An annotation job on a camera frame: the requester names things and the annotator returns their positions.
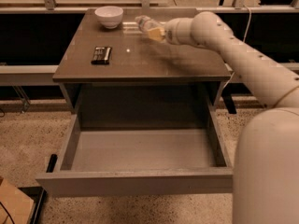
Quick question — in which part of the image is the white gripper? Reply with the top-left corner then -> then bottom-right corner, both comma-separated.
148,19 -> 179,45

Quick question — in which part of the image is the grey cabinet with glossy top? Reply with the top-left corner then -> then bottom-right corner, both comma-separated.
51,7 -> 232,130

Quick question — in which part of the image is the black cabinet foot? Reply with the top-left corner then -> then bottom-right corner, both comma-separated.
47,154 -> 58,173

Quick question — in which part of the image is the white cable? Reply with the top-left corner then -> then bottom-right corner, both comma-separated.
222,5 -> 252,91

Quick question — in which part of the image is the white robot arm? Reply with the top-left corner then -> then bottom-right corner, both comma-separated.
147,11 -> 299,224

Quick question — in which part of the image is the open grey top drawer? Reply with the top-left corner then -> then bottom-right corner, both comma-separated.
36,113 -> 233,197

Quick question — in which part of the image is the black chocolate bar pack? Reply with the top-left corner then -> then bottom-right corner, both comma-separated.
91,47 -> 112,65

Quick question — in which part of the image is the clear plastic water bottle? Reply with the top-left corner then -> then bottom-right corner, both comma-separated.
135,15 -> 164,34

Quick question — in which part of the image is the black tray on floor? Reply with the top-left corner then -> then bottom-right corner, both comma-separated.
20,186 -> 47,224

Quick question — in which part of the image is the white ceramic bowl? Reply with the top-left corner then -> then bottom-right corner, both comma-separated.
94,6 -> 123,29

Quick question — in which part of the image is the cardboard box lower left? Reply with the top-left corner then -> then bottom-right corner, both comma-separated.
0,177 -> 34,224

